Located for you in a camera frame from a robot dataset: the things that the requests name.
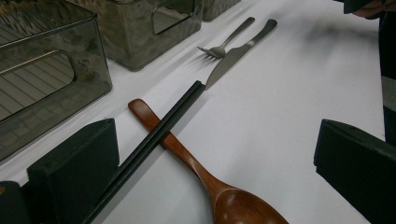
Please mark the silver metal fork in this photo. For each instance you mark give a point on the silver metal fork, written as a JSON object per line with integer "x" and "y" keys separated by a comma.
{"x": 219, "y": 51}

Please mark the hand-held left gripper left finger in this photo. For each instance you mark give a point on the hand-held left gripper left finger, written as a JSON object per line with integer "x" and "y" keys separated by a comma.
{"x": 71, "y": 174}

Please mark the transparent grey plastic bin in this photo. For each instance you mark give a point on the transparent grey plastic bin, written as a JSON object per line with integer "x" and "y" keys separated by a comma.
{"x": 46, "y": 109}
{"x": 130, "y": 40}
{"x": 218, "y": 7}

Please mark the silver metal table knife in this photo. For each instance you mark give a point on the silver metal table knife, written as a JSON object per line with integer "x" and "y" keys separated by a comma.
{"x": 227, "y": 62}

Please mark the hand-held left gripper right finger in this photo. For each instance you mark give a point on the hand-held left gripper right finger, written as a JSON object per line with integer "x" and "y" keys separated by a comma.
{"x": 361, "y": 168}

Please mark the brown wooden spoon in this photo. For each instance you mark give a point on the brown wooden spoon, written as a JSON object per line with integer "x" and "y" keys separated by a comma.
{"x": 239, "y": 205}

